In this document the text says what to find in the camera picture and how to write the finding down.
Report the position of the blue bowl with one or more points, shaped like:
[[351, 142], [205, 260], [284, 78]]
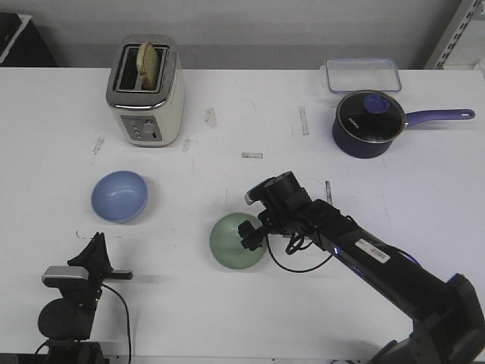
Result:
[[120, 196]]

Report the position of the glass pot lid blue knob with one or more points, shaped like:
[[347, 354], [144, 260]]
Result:
[[370, 116]]

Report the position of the green bowl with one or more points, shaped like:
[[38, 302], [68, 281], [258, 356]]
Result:
[[226, 246]]

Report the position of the dark blue saucepan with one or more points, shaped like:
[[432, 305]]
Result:
[[359, 149]]

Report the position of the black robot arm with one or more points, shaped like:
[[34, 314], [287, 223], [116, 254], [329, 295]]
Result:
[[67, 322], [448, 321]]

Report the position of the slice of toast bread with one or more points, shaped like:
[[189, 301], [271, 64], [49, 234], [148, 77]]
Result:
[[147, 64]]

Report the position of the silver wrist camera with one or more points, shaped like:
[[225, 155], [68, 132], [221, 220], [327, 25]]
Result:
[[258, 193], [60, 276]]

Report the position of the cream and chrome toaster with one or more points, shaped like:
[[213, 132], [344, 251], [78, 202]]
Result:
[[148, 118]]

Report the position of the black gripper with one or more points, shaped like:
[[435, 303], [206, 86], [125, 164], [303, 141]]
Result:
[[283, 199], [90, 290]]

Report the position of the grey metal shelf upright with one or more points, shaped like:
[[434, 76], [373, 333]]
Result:
[[461, 46]]

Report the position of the clear plastic food container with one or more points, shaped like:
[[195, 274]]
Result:
[[345, 75]]

